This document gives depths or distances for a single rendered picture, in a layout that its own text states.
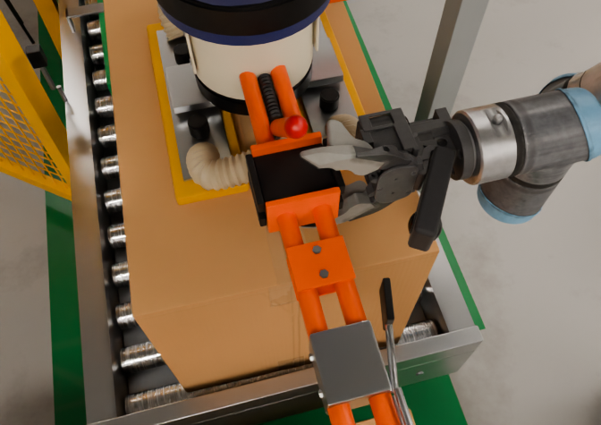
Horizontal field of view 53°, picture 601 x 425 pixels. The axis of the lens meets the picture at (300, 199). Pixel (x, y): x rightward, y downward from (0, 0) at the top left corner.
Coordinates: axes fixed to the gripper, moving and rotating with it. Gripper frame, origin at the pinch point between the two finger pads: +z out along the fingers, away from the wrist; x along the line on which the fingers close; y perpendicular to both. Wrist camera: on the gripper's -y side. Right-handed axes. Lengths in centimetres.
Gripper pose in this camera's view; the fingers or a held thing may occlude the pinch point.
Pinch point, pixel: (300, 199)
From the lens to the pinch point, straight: 67.0
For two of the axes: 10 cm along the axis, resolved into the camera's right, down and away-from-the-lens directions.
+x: 0.0, -5.1, -8.6
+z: -9.7, 2.1, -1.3
